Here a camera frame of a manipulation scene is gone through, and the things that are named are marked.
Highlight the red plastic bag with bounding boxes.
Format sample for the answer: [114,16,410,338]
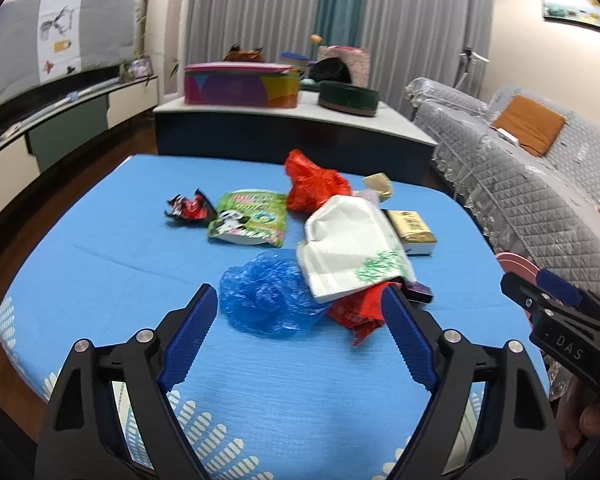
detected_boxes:
[285,148,352,214]

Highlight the yellow tissue pack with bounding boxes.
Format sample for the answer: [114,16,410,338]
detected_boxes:
[384,210,438,256]

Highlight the pink fabric bag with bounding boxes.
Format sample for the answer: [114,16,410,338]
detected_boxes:
[317,46,370,87]

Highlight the tv cabinet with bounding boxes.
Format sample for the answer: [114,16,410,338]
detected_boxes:
[0,76,158,213]

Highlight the brown teapot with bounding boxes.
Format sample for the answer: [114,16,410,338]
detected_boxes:
[223,44,264,63]

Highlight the white dark coffee table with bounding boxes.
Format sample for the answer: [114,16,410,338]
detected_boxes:
[154,91,437,184]

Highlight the stacked coloured bowls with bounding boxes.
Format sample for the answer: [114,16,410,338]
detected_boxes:
[279,51,311,77]

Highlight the cream paper scrap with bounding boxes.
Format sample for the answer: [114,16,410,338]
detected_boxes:
[363,172,393,202]

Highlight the white floor lamp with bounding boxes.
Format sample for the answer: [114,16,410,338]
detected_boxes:
[454,47,490,90]

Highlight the teal curtain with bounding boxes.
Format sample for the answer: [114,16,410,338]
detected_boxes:
[315,0,365,47]

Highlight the colourful rectangular box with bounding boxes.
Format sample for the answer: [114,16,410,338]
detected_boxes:
[184,62,300,108]

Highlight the right hand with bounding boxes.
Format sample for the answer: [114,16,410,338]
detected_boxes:
[555,376,600,469]

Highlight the orange cushion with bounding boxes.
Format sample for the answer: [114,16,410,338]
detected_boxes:
[491,96,566,157]

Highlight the red black crumpled wrapper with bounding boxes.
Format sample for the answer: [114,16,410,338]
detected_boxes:
[164,190,218,226]

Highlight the grey quilted sofa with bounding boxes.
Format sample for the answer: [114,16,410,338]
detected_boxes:
[405,77,600,296]

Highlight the blue plastic bag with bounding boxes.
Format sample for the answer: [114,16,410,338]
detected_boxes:
[218,249,330,339]

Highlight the pink plastic basin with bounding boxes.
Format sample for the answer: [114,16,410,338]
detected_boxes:
[495,252,540,284]

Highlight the green round tin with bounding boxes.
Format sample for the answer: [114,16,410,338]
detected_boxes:
[318,81,379,117]

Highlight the wall picture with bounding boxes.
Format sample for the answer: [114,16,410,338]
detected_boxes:
[542,0,600,32]

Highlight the blue table mat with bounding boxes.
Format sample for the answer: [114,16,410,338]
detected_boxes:
[0,155,530,479]

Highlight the grey covered television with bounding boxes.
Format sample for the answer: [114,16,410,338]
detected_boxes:
[0,0,138,105]

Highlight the green panda snack pouch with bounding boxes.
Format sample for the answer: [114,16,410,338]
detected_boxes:
[208,190,287,248]

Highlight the red white carton box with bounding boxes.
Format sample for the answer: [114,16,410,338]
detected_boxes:
[327,280,403,348]

